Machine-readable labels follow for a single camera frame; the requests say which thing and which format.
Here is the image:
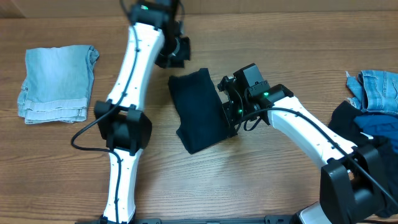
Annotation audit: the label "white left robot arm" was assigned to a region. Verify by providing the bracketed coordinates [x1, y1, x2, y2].
[94, 0, 190, 223]

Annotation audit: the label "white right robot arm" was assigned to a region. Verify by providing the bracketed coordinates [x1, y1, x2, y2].
[218, 83, 397, 223]

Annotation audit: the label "black t-shirt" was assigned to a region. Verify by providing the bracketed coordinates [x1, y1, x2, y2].
[168, 68, 229, 154]

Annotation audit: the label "dark blue garment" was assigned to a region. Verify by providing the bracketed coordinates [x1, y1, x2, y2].
[354, 114, 397, 154]

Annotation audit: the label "blue denim jeans pile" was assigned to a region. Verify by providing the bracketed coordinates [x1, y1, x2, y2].
[346, 70, 397, 115]

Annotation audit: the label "black garment in pile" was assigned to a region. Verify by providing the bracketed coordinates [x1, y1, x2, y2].
[328, 101, 397, 199]

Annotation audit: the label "folded light blue jeans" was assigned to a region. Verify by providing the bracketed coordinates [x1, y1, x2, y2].
[17, 45, 100, 124]

